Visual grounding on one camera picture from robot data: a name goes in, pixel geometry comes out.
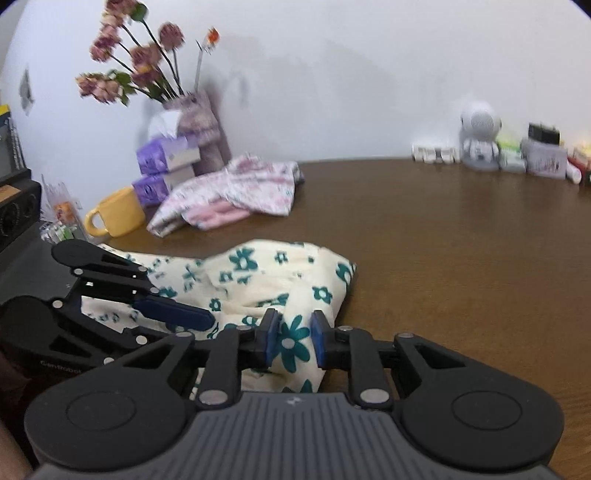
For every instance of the grey tin box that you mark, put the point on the grey tin box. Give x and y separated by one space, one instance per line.
542 161

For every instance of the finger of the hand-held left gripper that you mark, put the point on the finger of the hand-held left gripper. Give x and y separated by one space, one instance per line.
175 314
134 338

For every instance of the small wall fixture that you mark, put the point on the small wall fixture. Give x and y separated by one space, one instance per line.
25 90

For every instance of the white slotted strip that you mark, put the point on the white slotted strip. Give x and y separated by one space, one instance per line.
434 153

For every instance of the fuzzy purple vase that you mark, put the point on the fuzzy purple vase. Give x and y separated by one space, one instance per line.
198 115

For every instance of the dried rose bouquet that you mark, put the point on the dried rose bouquet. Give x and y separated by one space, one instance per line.
143 55

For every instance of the white robot figurine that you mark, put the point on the white robot figurine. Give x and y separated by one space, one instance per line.
480 122

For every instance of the white tissue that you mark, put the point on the white tissue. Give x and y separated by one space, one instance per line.
164 122

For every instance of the pile of small green packets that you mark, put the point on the pile of small green packets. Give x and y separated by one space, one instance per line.
57 233

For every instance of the yellow mug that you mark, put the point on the yellow mug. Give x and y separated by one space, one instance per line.
122 212

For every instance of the stack of green packets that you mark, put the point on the stack of green packets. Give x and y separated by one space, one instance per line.
510 154

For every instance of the dark red box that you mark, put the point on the dark red box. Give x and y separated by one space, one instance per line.
585 173

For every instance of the cream garment with teal flowers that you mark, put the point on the cream garment with teal flowers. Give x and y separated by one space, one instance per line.
258 277

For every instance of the yellow sticky notes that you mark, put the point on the yellow sticky notes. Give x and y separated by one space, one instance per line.
582 150

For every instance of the white tube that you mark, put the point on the white tube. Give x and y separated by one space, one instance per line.
574 173

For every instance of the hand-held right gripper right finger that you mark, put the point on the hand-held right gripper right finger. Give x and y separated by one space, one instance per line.
318 339

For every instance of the black speaker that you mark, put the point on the black speaker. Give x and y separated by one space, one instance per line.
14 207

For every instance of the pink floral garment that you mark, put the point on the pink floral garment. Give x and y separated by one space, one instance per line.
240 189

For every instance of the packet with orange print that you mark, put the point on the packet with orange print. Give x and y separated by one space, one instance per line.
62 205

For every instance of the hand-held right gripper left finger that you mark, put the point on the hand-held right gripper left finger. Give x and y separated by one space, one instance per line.
272 339

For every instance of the person's left forearm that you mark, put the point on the person's left forearm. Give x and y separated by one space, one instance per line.
11 454

